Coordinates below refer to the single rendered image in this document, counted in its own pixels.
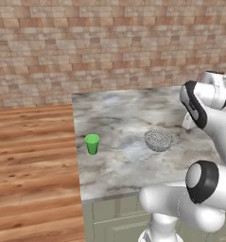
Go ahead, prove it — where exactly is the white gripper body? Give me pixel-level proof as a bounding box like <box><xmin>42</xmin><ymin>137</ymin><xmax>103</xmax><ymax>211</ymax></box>
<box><xmin>182</xmin><ymin>112</ymin><xmax>198</xmax><ymax>131</ymax></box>

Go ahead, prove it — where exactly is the green plastic cup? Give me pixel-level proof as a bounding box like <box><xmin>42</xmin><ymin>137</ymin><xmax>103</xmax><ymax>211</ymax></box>
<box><xmin>84</xmin><ymin>133</ymin><xmax>101</xmax><ymax>156</ymax></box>

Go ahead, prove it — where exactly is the pale green cupboard drawer front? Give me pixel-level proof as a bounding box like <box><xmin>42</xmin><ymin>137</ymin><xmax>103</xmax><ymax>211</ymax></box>
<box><xmin>91</xmin><ymin>194</ymin><xmax>154</xmax><ymax>224</ymax></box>

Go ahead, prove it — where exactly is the pale green cupboard door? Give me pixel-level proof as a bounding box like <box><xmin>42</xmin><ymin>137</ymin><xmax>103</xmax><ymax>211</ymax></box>
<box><xmin>93</xmin><ymin>212</ymin><xmax>163</xmax><ymax>242</ymax></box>

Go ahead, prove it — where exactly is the grey wire mesh strainer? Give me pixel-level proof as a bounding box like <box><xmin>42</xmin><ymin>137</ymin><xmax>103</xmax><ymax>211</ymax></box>
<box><xmin>144</xmin><ymin>129</ymin><xmax>220</xmax><ymax>156</ymax></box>

